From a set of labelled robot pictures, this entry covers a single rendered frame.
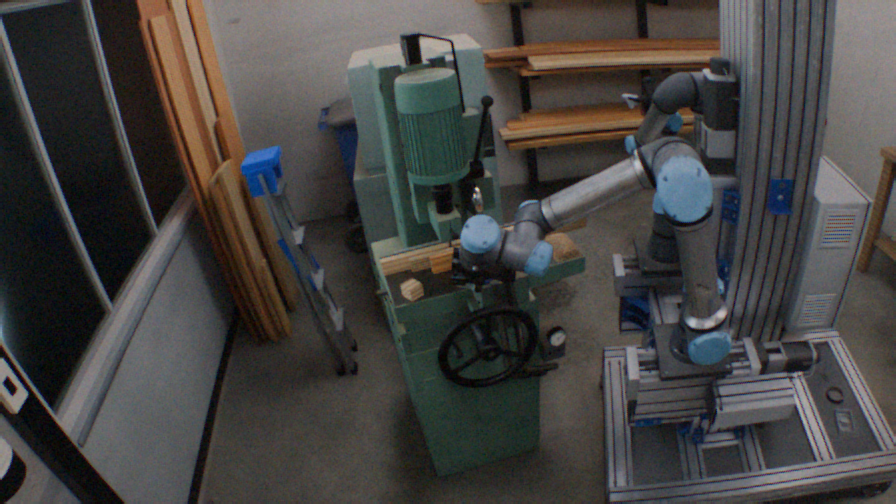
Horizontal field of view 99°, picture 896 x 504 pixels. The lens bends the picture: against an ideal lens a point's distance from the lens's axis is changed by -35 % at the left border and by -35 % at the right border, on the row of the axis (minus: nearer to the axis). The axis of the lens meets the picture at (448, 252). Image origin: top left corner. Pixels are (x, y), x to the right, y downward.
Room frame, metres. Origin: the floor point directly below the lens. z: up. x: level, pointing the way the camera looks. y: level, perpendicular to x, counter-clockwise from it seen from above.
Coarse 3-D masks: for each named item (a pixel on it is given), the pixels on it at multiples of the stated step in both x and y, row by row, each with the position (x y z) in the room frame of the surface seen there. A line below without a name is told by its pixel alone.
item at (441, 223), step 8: (432, 208) 1.54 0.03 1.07; (432, 216) 1.52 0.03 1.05; (440, 216) 1.48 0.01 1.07; (448, 216) 1.47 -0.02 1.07; (456, 216) 1.46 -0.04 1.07; (432, 224) 1.54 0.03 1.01; (440, 224) 1.45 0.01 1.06; (448, 224) 1.45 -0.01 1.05; (456, 224) 1.46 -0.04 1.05; (440, 232) 1.45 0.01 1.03; (448, 232) 1.45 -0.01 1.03; (456, 232) 1.46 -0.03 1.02; (440, 240) 1.45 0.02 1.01; (448, 240) 1.45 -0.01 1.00
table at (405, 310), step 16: (400, 272) 1.48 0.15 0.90; (416, 272) 1.47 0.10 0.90; (432, 272) 1.46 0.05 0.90; (448, 272) 1.44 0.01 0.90; (560, 272) 1.40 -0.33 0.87; (576, 272) 1.41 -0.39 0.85; (400, 288) 1.40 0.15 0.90; (432, 288) 1.37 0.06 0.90; (448, 288) 1.36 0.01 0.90; (464, 288) 1.35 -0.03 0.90; (400, 304) 1.32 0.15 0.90; (416, 304) 1.31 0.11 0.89; (432, 304) 1.32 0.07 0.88; (448, 304) 1.33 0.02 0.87; (464, 304) 1.34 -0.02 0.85; (528, 304) 1.28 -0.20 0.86; (400, 320) 1.30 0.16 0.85; (480, 320) 1.25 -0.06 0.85
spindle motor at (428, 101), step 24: (432, 72) 1.52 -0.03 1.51; (408, 96) 1.43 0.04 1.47; (432, 96) 1.42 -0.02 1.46; (456, 96) 1.46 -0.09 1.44; (408, 120) 1.45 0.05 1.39; (432, 120) 1.42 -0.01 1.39; (456, 120) 1.45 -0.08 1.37; (408, 144) 1.46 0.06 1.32; (432, 144) 1.42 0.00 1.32; (456, 144) 1.44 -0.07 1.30; (408, 168) 1.49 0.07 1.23; (432, 168) 1.42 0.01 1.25; (456, 168) 1.44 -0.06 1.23
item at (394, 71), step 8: (432, 64) 1.68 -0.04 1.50; (392, 72) 1.65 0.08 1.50; (400, 72) 1.66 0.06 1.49; (392, 80) 1.65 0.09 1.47; (392, 88) 1.65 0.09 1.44; (392, 96) 1.66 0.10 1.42; (400, 136) 1.65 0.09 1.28; (400, 144) 1.66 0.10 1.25; (408, 184) 1.65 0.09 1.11; (408, 192) 1.66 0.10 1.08
